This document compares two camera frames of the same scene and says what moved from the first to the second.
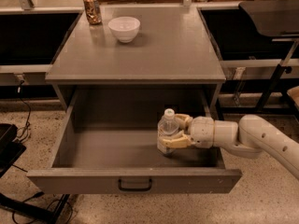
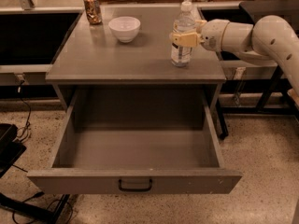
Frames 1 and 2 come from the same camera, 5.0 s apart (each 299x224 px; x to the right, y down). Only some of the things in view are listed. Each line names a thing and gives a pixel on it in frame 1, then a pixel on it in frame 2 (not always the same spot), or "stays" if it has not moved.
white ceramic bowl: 125,28 stays
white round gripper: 202,131 → 212,35
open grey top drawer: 108,144 stays
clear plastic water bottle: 167,125 → 185,22
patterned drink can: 92,7 stays
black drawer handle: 135,189 stays
